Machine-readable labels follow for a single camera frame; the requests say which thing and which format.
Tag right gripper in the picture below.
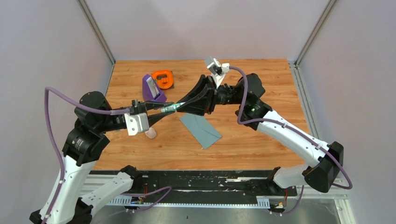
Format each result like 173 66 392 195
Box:
176 75 246 115

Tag white green glue stick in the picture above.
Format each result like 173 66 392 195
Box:
160 102 184 112

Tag grey-green envelope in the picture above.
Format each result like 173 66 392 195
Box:
180 113 222 149

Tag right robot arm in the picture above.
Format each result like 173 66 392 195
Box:
177 73 344 195

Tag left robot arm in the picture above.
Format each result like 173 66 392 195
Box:
29 91 169 224

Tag pink toy microphone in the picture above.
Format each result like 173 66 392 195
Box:
145 127 157 139

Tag purple stand with device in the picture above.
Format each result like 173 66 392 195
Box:
142 74 167 103

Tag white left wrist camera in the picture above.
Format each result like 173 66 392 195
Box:
124 113 150 136

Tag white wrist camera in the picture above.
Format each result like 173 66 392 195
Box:
124 113 150 136
205 56 230 88

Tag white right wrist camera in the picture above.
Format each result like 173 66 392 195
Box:
205 56 230 88

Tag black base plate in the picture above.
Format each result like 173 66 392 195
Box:
106 169 298 206

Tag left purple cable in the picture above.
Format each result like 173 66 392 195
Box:
40 86 172 224

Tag aluminium frame rail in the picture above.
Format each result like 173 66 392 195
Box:
92 186 355 224

